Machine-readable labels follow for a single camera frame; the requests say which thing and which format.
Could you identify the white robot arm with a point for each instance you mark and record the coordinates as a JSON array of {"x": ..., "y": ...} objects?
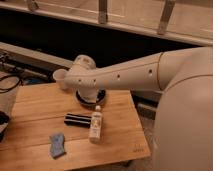
[{"x": 183, "y": 130}]

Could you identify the black round bowl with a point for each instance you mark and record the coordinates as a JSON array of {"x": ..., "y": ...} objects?
[{"x": 100, "y": 98}]

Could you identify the black striped rectangular block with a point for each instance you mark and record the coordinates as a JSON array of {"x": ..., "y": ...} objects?
[{"x": 73, "y": 119}]

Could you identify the white plastic cup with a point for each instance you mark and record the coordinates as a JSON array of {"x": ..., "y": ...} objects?
[{"x": 59, "y": 76}]

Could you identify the white squeeze bottle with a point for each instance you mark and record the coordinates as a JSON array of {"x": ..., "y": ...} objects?
[{"x": 95, "y": 126}]

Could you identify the blue sponge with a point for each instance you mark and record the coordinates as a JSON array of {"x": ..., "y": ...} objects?
[{"x": 57, "y": 145}]

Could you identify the black object at left edge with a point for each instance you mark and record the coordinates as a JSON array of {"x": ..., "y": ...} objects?
[{"x": 4, "y": 119}]

